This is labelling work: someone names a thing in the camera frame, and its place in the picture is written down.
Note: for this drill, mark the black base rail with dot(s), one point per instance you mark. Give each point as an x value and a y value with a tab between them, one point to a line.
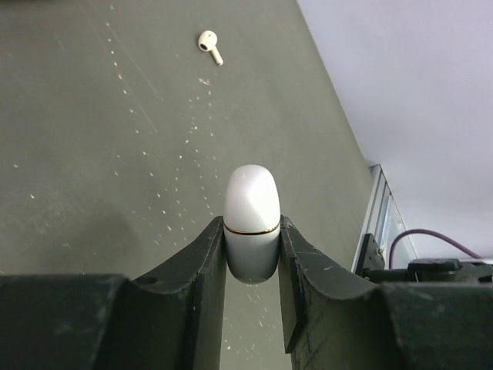
370	265

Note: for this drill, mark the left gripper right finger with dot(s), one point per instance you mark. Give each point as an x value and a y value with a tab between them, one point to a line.
335	319

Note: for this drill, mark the pinkish earbud far right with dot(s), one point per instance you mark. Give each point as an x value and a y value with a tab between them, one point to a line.
207	42

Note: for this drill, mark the white earbuds charging case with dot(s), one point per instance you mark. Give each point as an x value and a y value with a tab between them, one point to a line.
251	224

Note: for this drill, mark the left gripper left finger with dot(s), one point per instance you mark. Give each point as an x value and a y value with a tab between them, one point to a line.
168	318

